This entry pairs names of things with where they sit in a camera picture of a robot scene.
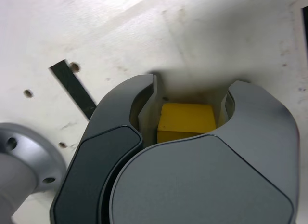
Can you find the yellow cube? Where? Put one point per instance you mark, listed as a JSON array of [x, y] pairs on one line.
[[185, 118]]

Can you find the black tape strip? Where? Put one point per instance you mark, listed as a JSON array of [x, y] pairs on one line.
[[72, 89]]

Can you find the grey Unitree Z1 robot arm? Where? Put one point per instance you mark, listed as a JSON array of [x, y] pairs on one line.
[[21, 161]]

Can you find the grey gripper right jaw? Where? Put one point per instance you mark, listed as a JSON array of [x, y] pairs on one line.
[[204, 185]]

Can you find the black tape square outline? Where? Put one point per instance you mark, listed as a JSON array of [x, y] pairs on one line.
[[305, 29]]

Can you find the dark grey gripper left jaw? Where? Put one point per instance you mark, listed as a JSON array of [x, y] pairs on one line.
[[96, 161]]

